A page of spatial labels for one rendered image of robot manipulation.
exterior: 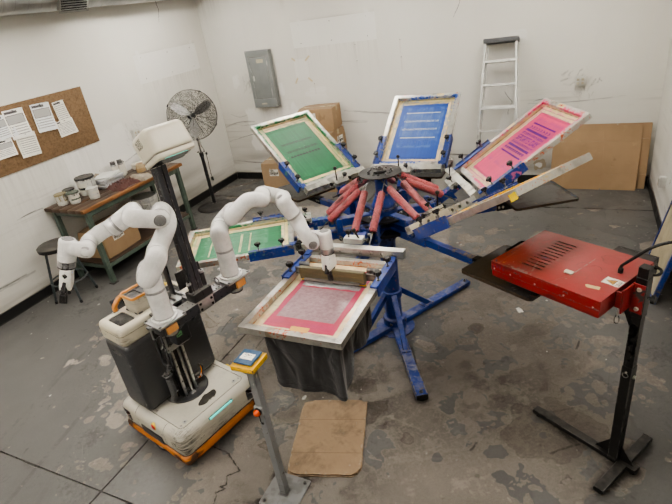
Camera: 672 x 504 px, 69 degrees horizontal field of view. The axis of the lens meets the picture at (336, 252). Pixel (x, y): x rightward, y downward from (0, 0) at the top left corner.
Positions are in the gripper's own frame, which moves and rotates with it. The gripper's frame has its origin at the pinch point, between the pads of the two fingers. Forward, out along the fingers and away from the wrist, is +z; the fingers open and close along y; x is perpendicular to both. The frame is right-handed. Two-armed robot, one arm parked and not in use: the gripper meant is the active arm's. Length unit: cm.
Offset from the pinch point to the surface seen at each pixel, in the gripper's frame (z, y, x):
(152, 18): -150, -326, -380
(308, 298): 5.4, 17.0, -7.5
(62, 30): -151, -190, -379
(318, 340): 2, 54, 17
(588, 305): -5, 10, 130
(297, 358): 25, 44, -4
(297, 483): 100, 65, -9
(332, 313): 5.5, 27.3, 12.0
